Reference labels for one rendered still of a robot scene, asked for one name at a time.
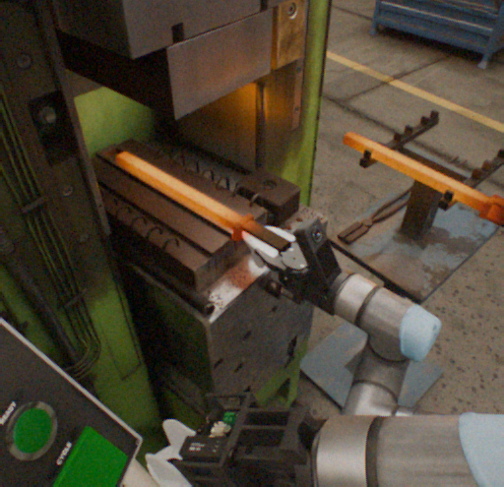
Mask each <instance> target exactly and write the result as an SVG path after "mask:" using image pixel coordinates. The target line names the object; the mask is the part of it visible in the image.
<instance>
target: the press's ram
mask: <svg viewBox="0 0 504 487"><path fill-rule="evenodd" d="M46 1H47V5H48V8H49V12H50V16H51V19H52V24H53V26H54V28H55V29H57V30H61V31H63V32H65V33H68V34H70V35H73V36H75V37H78V38H80V39H83V40H85V41H88V42H90V43H93V44H95V45H98V46H101V47H103V48H106V49H108V50H111V51H113V52H116V53H118V54H121V55H123V56H127V57H129V58H131V59H135V58H137V57H140V56H143V55H145V54H148V53H152V52H154V51H157V50H160V49H162V48H165V47H167V46H169V45H173V38H174V37H176V38H179V39H182V40H183V39H186V38H189V37H191V36H195V35H198V34H200V33H203V32H205V31H208V30H212V29H216V28H219V27H221V26H224V25H227V24H229V23H232V22H235V20H238V19H241V18H244V17H246V16H249V15H251V14H254V13H257V12H260V10H261V8H264V9H268V8H271V7H274V6H276V5H279V4H282V3H284V2H287V1H289V0H46Z"/></svg>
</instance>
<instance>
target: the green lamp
mask: <svg viewBox="0 0 504 487"><path fill-rule="evenodd" d="M51 433H52V420H51V416H50V415H49V413H48V412H47V411H46V410H44V409H42V408H32V409H29V410H27V411H26V412H24V413H23V414H22V415H21V416H20V418H19V419H18V421H17V423H16V426H15V429H14V442H15V445H16V446H17V448H18V449H19V450H20V451H22V452H24V453H26V454H34V453H37V452H39V450H40V449H42V448H43V447H44V446H45V445H46V443H47V442H48V440H49V438H50V436H51Z"/></svg>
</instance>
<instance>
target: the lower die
mask: <svg viewBox="0 0 504 487"><path fill-rule="evenodd" d="M115 148H118V149H120V150H122V151H124V152H128V153H130V154H132V155H134V156H137V157H138V158H140V159H142V160H143V161H145V163H147V164H149V165H151V166H153V167H154V168H156V169H158V170H161V171H163V172H164V173H166V174H168V175H170V176H172V177H173V178H175V179H177V180H179V181H182V182H183V184H185V185H187V186H189V187H191V188H192V189H194V190H196V191H198V192H199V193H202V194H204V195H206V196H208V197H209V198H211V199H213V200H215V201H217V202H218V203H220V205H223V206H225V207H227V208H228V209H230V210H232V211H234V212H236V213H238V214H241V215H243V216H246V215H248V214H249V213H250V214H252V215H254V220H255V221H256V223H259V224H261V225H263V226H265V227H267V210H265V209H263V208H261V207H259V206H256V205H255V203H253V205H252V208H249V202H250V201H249V200H247V199H245V198H243V197H242V196H240V195H237V194H235V198H232V192H231V191H229V190H228V189H226V188H224V187H223V186H220V185H219V188H218V189H216V182H214V181H213V180H211V179H209V178H207V177H205V176H204V180H200V174H199V173H197V172H195V171H193V170H191V169H188V172H185V170H186V166H184V165H182V164H179V163H177V161H174V165H171V158H170V157H168V156H166V155H164V154H162V153H161V154H160V157H158V152H157V151H155V150H153V149H151V148H149V147H147V146H145V145H144V144H142V143H140V142H138V141H135V140H133V138H132V139H129V140H127V141H125V142H123V143H121V144H119V145H117V144H113V145H110V146H108V147H106V148H104V149H102V150H100V151H98V152H95V154H96V156H95V157H94V158H93V159H91V161H92V165H93V168H94V174H95V178H96V182H97V186H98V187H101V188H102V189H103V191H104V196H101V199H102V200H103V199H104V198H105V197H107V196H109V195H112V196H115V197H117V199H118V203H119V205H118V206H117V207H115V205H114V200H113V199H108V200H107V202H106V203H105V204H104V209H105V213H106V217H107V220H108V225H109V226H110V228H111V229H112V230H113V231H114V232H116V233H118V234H119V230H118V226H116V223H115V218H114V215H115V212H116V211H117V210H118V209H119V208H120V207H122V206H125V205H127V206H129V207H131V209H132V213H129V211H128V209H123V210H122V211H121V212H120V213H119V220H120V224H121V228H122V232H123V235H124V236H125V238H126V239H127V240H128V241H129V243H131V244H132V245H134V244H133V239H132V235H131V231H130V223H131V220H132V219H133V218H134V217H135V216H136V215H138V214H143V215H145V216H146V218H147V220H148V225H145V222H144V219H143V218H138V219H136V220H135V223H134V225H133V228H134V233H135V237H136V241H137V246H138V247H139V249H141V250H142V251H143V252H145V253H146V254H147V255H149V250H148V246H147V240H146V235H147V232H148V231H149V229H150V228H152V227H153V226H155V225H158V226H160V227H162V229H163V234H159V231H158V229H155V230H153V231H152V233H151V234H150V243H151V248H152V253H153V256H154V258H155V260H156V261H157V263H159V264H160V265H162V266H164V267H165V263H164V256H163V251H162V248H163V245H164V243H165V241H166V239H168V238H169V237H171V236H176V237H178V239H179V246H178V247H176V243H175V239H173V240H171V241H169V244H168V245H167V247H166V254H167V259H168V265H169V268H170V270H171V271H172V272H173V273H174V274H175V275H177V276H178V277H180V278H182V279H183V280H185V282H186V283H188V284H189V285H190V286H192V287H193V288H195V289H196V290H198V291H199V292H202V291H203V290H204V289H206V288H207V287H208V286H209V285H210V284H212V283H213V282H214V281H215V279H217V278H218V277H219V276H220V275H222V274H224V273H225V272H226V271H227V270H229V269H230V268H231V267H232V266H233V265H235V264H236V263H237V262H238V260H240V259H242V258H243V257H244V256H245V255H246V254H248V253H249V252H250V251H251V250H250V248H249V247H248V246H247V244H246V243H245V240H244V239H241V240H240V242H238V243H237V242H236V240H234V239H233V230H232V229H230V228H229V227H227V226H225V225H224V224H222V223H220V222H219V221H217V220H216V219H214V218H212V217H211V216H209V215H207V214H206V213H203V212H200V211H199V210H197V209H195V208H194V207H192V206H190V205H189V204H187V202H185V201H184V200H182V199H179V198H177V197H176V196H174V195H172V194H171V193H169V192H167V191H166V190H164V189H162V188H161V187H159V186H157V185H155V184H154V183H152V181H150V180H149V179H147V178H145V177H144V176H142V175H140V174H139V173H136V172H134V171H132V170H131V169H129V168H127V167H126V166H124V165H122V164H121V163H119V162H117V161H115V160H113V159H111V157H109V156H108V155H106V154H104V153H105V152H108V151H110V150H112V149H115ZM99 192H100V190H99ZM100 195H101V192H100ZM228 264H230V266H229V268H228V269H227V268H226V266H227V265H228Z"/></svg>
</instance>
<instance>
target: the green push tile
mask: <svg viewBox="0 0 504 487"><path fill-rule="evenodd" d="M127 459H128V456H127V455H126V454H124V453H123V452H122V451H120V450H119V449H118V448H116V447H114V446H113V445H112V444H111V443H109V442H108V441H107V440H106V439H104V438H103V437H102V435H101V434H99V432H98V431H97V430H95V429H93V428H92V427H90V426H85V428H84V430H83V432H82V434H81V436H80V437H79V439H78V441H77V444H76V446H75V447H74V449H73V451H72V452H71V454H70V455H69V457H68V459H67V461H66V463H65V464H64V466H63V468H62V470H61V472H60V473H59V475H58V477H57V480H56V482H54V484H53V485H52V487H115V486H116V484H117V482H118V479H119V477H120V475H121V473H122V471H123V468H124V466H125V464H126V461H127Z"/></svg>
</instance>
